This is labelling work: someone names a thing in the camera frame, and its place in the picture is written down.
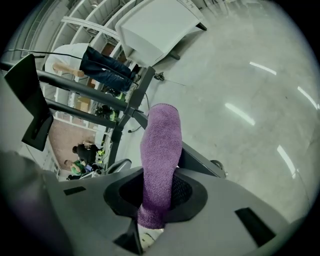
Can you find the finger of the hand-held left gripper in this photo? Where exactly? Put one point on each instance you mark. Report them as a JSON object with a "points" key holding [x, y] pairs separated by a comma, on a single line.
{"points": [[118, 166]]}

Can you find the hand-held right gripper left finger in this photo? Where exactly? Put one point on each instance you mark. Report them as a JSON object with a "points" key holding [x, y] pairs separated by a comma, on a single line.
{"points": [[95, 200]]}

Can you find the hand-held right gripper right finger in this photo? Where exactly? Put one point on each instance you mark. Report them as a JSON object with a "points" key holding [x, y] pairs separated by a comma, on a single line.
{"points": [[220, 212]]}

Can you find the purple cloth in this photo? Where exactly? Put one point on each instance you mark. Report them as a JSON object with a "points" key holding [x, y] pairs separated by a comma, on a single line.
{"points": [[162, 150]]}

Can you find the black dome backpack with screen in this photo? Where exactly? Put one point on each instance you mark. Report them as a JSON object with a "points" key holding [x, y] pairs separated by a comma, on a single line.
{"points": [[91, 168]]}

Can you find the cardboard box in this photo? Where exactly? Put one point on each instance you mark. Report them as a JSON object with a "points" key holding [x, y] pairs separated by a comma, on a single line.
{"points": [[82, 104]]}

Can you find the white shelving unit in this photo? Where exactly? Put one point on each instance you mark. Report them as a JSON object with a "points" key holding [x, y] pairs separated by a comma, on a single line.
{"points": [[155, 25]]}

